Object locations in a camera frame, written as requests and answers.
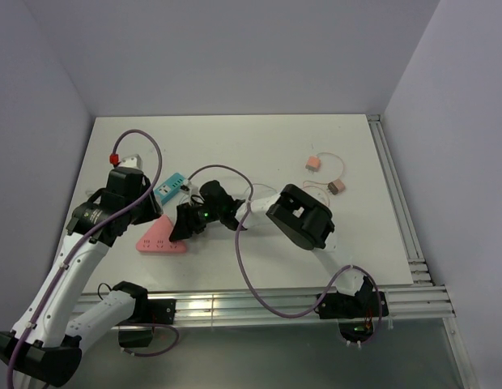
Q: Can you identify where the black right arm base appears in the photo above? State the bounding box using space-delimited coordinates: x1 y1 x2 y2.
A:
314 276 389 343

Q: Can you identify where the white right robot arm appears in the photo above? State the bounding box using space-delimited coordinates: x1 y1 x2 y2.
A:
169 180 335 293

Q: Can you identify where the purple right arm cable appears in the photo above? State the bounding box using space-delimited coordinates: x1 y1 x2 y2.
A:
188 164 389 319

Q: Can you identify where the orange charger plug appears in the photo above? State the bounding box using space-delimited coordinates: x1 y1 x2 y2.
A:
305 156 321 173

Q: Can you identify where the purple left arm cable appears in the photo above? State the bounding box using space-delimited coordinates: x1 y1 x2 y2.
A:
6 129 163 386

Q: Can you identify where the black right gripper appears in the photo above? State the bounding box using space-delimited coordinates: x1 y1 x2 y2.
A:
169 201 223 242

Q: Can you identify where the pink triangular power strip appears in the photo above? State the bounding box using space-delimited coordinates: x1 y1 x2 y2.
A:
135 215 187 254

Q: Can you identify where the teal power strip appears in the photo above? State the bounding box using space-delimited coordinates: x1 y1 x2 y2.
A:
154 173 185 206

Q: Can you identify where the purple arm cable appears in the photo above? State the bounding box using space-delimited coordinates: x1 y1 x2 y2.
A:
188 164 389 319
6 129 163 386

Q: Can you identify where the brown charger plug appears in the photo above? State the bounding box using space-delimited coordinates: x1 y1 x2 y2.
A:
327 179 346 195

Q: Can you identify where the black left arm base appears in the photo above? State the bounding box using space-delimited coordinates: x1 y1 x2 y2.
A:
117 298 179 351

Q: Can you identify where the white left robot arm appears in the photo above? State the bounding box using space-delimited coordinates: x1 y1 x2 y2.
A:
0 167 163 387

